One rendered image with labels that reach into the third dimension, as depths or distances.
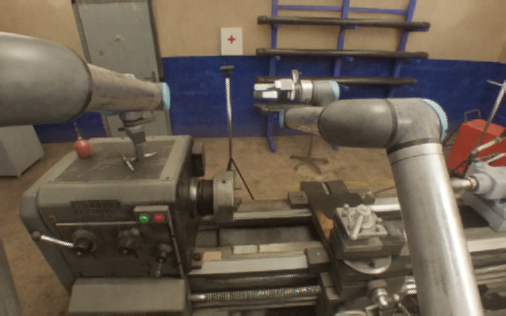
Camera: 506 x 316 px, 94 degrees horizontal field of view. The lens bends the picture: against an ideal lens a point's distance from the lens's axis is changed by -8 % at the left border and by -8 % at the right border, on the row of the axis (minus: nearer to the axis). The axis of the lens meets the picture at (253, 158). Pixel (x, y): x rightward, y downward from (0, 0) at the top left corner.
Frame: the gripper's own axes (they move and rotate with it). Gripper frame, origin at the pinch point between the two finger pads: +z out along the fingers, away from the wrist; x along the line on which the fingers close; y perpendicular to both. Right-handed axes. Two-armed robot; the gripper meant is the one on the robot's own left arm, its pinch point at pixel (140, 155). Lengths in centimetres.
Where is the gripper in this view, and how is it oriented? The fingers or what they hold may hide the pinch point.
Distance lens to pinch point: 118.1
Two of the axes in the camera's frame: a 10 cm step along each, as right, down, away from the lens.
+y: -7.8, 3.1, -5.4
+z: -0.1, 8.7, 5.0
